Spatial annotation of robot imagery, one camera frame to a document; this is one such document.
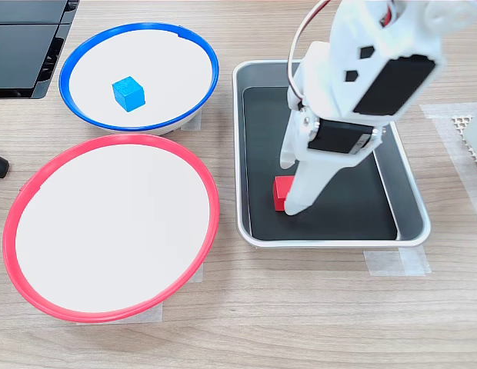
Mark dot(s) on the red cube block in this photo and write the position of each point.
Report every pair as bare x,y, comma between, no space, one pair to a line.
281,190

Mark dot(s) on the black tray liner mat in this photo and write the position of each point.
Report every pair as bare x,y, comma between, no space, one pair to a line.
346,215

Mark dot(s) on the black glossy panel device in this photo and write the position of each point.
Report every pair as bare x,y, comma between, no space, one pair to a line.
19,54

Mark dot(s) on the white dish red rim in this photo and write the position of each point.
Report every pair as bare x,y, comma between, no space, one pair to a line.
111,227

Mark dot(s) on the clear adhesive tape strip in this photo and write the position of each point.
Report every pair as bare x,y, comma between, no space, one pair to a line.
150,315
194,121
396,263
446,150
198,274

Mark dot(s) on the white dish blue rim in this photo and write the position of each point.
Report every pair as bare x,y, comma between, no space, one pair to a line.
173,69

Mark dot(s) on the white perforated mat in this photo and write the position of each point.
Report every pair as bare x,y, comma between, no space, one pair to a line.
459,127

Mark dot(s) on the silver metal tray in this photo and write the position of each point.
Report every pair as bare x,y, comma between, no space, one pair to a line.
409,215

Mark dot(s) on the blue cube block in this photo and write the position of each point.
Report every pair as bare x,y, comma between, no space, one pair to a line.
127,94

